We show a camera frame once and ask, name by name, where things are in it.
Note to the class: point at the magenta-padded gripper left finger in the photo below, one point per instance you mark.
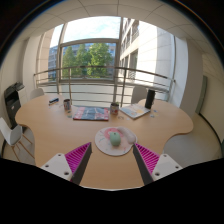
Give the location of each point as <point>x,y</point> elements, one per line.
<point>58,165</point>

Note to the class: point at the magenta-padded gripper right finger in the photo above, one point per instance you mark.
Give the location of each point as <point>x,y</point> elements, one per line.
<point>165,166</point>

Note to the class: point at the mint green computer mouse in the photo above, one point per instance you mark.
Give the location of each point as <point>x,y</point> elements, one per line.
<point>115,139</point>

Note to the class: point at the round white pink mouse pad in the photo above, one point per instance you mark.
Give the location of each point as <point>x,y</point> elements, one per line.
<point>103,143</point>

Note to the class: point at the small teal card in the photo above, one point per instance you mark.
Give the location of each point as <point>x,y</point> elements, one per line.
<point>69,116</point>

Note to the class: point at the white chair with wooden legs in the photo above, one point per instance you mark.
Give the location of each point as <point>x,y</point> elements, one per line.
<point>10,133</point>

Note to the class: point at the dark red magazine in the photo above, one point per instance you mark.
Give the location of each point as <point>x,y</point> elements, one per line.
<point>90,113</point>

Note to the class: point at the light blue white book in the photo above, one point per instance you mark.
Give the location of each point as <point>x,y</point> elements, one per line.
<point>135,111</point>

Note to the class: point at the small dark blue box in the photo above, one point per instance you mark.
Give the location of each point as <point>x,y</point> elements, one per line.
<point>53,101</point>

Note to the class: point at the black cylindrical speaker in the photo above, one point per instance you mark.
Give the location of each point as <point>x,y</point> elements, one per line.
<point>150,99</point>

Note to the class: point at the printed tin can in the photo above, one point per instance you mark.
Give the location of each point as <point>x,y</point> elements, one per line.
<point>114,109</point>

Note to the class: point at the black office printer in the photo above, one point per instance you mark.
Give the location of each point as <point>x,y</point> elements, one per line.
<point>12,103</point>

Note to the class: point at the metal balcony railing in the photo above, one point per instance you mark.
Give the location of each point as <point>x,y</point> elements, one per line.
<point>124,83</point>

